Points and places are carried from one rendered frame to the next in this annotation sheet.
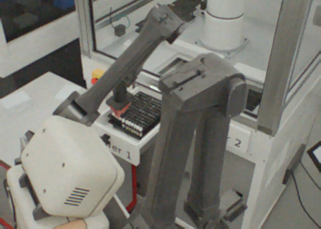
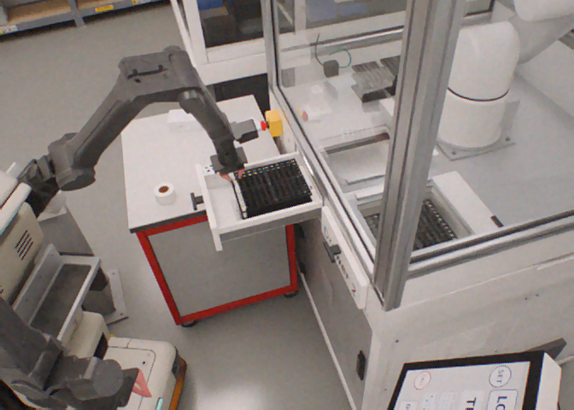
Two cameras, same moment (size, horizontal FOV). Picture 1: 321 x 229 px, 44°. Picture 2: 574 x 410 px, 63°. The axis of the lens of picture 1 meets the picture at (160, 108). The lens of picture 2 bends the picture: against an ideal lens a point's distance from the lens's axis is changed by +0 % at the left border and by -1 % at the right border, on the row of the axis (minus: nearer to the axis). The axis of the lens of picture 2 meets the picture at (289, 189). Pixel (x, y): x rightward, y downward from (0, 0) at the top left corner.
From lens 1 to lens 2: 0.89 m
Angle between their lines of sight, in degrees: 31
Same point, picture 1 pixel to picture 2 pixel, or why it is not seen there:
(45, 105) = not seen: hidden behind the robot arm
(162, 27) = (129, 84)
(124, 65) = (96, 121)
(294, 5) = (404, 114)
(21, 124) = (172, 146)
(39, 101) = not seen: hidden behind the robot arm
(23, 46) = (228, 55)
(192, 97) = not seen: outside the picture
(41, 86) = (229, 110)
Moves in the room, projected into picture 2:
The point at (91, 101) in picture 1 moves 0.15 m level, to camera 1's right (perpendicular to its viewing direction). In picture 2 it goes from (72, 153) to (115, 181)
